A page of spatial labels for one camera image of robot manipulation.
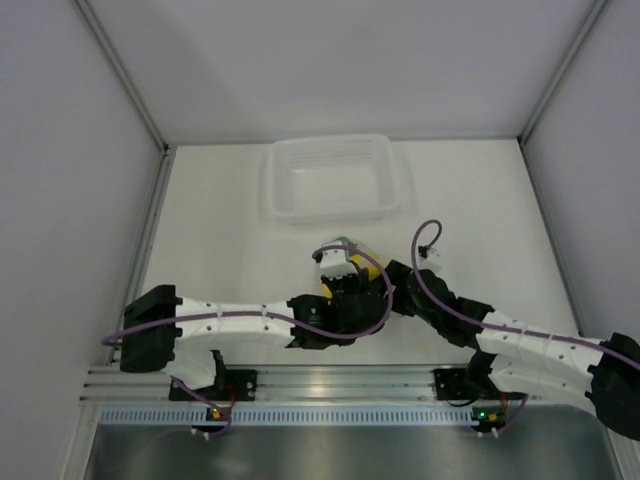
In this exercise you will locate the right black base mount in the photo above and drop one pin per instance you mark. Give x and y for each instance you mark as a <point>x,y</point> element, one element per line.
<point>458,384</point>

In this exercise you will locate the white slotted cable duct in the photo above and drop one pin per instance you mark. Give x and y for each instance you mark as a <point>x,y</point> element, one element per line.
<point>255,415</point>

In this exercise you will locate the aluminium mounting rail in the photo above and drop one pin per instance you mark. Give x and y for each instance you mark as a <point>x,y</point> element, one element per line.
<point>280,383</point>

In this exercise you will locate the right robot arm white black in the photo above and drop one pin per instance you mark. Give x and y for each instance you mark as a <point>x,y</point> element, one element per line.
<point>600,377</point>

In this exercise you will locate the aluminium frame post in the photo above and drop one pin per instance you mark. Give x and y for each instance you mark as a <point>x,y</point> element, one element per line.
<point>108,49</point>
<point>579,38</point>

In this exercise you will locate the yellow fake banana bunch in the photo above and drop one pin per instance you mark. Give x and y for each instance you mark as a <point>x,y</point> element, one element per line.
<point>370,269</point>

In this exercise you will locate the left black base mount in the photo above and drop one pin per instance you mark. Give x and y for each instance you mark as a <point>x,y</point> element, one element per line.
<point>224,386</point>

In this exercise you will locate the aluminium frame post left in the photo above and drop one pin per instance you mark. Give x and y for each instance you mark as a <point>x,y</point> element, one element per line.
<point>108,49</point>

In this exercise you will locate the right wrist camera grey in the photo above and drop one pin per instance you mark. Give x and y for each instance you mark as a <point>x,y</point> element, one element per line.
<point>429,258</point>

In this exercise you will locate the white perforated plastic basket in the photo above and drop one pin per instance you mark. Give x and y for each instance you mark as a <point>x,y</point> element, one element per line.
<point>332,178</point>

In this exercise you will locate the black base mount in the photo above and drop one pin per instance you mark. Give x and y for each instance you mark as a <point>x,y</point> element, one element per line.
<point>224,386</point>
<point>458,384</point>

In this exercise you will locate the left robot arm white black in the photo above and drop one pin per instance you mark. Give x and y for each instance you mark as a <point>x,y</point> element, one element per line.
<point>182,337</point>

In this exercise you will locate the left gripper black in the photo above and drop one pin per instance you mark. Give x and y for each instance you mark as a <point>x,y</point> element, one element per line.
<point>361,280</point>

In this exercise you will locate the clear polka dot zip bag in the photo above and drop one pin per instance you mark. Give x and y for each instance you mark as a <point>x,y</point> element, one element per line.
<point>356,251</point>

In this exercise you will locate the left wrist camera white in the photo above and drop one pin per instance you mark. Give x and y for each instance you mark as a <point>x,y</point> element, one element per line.
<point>333,262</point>

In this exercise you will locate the aluminium frame post right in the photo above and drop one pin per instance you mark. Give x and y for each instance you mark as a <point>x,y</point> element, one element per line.
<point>579,38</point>

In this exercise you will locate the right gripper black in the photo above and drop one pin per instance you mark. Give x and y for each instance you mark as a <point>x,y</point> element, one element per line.
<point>400,272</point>

